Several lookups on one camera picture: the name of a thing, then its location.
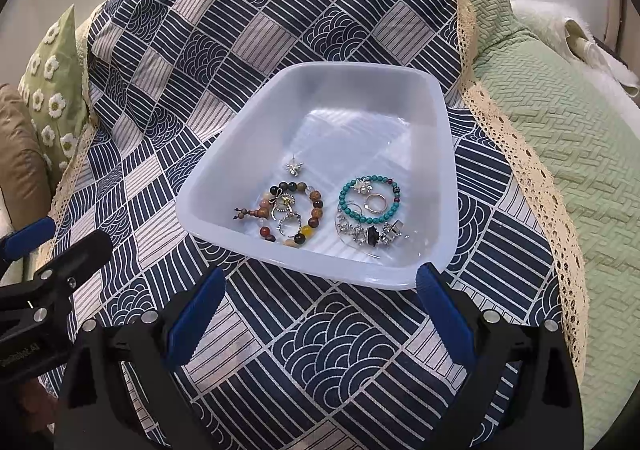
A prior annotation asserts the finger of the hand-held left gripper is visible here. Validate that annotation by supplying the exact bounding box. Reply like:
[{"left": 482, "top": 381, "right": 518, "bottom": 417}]
[
  {"left": 0, "top": 231, "right": 115, "bottom": 337},
  {"left": 0, "top": 217, "right": 57, "bottom": 273}
]

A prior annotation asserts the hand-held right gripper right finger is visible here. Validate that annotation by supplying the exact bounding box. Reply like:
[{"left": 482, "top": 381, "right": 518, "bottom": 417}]
[{"left": 416, "top": 262, "right": 586, "bottom": 450}]

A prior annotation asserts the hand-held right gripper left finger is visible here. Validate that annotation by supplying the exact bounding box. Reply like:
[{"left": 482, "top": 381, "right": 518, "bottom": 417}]
[{"left": 52, "top": 267, "right": 227, "bottom": 450}]

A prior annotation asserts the white plastic tray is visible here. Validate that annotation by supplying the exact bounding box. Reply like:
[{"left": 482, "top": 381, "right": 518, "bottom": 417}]
[{"left": 176, "top": 62, "right": 458, "bottom": 291}]

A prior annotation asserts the brown cushion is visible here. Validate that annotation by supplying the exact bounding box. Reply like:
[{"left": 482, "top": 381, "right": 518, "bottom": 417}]
[{"left": 0, "top": 84, "right": 53, "bottom": 211}]

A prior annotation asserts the green floral pillow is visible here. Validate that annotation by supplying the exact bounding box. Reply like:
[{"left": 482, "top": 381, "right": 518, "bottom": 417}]
[{"left": 17, "top": 4, "right": 91, "bottom": 175}]

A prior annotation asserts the green quilted blanket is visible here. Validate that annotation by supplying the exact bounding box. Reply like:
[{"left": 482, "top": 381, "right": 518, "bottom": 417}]
[{"left": 442, "top": 0, "right": 640, "bottom": 450}]

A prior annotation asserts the navy patchwork cloth lace trim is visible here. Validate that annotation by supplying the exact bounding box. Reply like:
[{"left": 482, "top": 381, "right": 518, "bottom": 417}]
[{"left": 50, "top": 0, "right": 588, "bottom": 450}]

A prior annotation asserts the silver cube bead bracelet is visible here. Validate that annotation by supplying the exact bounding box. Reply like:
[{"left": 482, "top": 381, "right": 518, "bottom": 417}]
[{"left": 350, "top": 219, "right": 408, "bottom": 251}]

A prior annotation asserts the rhinestone ring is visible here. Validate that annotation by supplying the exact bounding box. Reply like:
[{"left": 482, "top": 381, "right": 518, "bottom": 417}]
[{"left": 276, "top": 212, "right": 302, "bottom": 235}]

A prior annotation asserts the turquoise beaded bracelet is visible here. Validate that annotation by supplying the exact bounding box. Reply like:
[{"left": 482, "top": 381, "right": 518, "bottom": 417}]
[{"left": 337, "top": 175, "right": 402, "bottom": 225}]

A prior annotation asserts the brown beaded bracelet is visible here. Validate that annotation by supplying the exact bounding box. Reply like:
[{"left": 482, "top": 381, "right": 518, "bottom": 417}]
[{"left": 234, "top": 182, "right": 323, "bottom": 248}]

